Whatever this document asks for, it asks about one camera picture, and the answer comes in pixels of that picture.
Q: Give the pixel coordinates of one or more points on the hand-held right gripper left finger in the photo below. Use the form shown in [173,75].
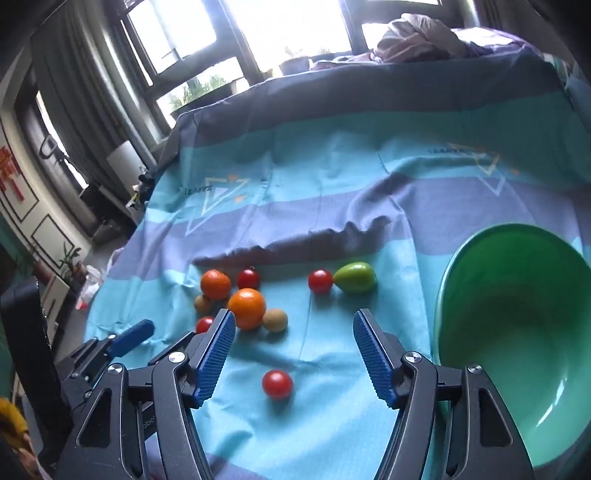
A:
[212,362]

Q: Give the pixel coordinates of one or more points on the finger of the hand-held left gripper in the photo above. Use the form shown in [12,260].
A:
[173,349]
[134,336]

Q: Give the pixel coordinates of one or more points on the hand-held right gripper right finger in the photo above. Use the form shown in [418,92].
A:
[374,364]

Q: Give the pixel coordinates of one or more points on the red cherry tomato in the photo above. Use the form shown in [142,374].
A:
[277,384]
[203,324]
[320,281]
[248,279]

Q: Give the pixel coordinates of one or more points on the small tan round fruit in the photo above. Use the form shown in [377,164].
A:
[202,304]

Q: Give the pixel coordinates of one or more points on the large orange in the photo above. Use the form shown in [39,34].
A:
[247,308]

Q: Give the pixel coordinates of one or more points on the small orange tangerine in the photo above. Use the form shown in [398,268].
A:
[215,285]

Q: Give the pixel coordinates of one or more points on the green mango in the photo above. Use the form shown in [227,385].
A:
[355,278]

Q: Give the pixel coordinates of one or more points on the green plastic bowl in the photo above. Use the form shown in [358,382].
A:
[512,332]

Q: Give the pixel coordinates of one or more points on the white plastic bag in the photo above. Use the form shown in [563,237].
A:
[91,286]

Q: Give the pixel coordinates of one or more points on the potted green plant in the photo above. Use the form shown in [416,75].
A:
[70,265]

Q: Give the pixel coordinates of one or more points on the dark low cabinet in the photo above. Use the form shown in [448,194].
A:
[106,212]

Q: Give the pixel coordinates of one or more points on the teal and grey striped bedsheet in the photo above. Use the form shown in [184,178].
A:
[323,207]

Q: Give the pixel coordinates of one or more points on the white cylindrical appliance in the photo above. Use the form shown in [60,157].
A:
[124,159]

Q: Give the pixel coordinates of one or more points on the grey curtain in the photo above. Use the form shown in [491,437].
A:
[92,92]

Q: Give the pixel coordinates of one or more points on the long planter with plants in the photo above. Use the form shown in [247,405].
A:
[203,94]

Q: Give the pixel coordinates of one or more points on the small potted plant on sill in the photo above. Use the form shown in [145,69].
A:
[294,62]

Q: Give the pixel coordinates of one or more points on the pink clothes pile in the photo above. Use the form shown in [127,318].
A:
[415,37]

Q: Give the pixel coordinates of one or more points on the dark framed window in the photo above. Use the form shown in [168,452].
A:
[286,32]

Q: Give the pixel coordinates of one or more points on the red wall decoration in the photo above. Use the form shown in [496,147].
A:
[9,175]

